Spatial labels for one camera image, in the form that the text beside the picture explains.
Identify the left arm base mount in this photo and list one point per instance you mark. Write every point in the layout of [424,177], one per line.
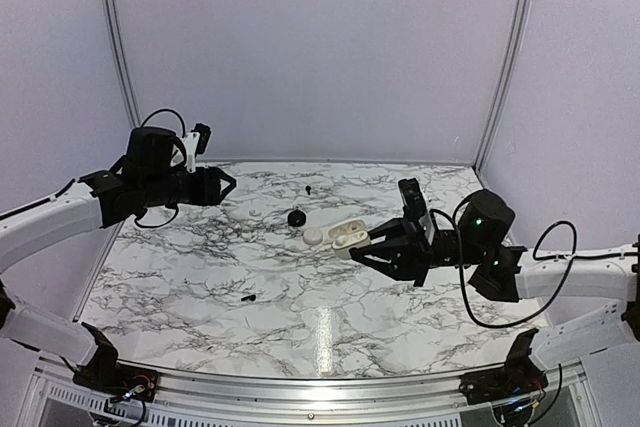
[112,377]

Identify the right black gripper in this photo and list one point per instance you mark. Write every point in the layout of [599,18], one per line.
[406,246]

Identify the corner frame post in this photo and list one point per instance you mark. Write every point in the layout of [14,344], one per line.
[123,75]
[514,43]

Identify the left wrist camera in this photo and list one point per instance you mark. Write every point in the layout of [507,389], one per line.
[194,144]

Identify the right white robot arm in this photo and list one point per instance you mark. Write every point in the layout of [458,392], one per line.
[471,240]

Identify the cream oval earbud case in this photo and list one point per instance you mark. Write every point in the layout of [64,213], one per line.
[346,236]

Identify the right corner frame post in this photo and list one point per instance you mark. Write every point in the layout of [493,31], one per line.
[514,43]

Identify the aluminium front rail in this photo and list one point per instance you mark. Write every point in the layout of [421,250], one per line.
[193,399]

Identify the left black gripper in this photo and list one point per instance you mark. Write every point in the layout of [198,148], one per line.
[208,190]

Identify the pink round earbud case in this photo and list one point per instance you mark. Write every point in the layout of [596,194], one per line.
[313,236]

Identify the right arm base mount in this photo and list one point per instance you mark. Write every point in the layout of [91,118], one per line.
[518,375]

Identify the left corner frame post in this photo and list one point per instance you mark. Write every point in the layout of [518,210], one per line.
[123,75]

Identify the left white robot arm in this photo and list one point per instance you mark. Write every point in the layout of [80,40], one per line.
[159,169]

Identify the black round earbud case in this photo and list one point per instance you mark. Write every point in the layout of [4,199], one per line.
[296,218]

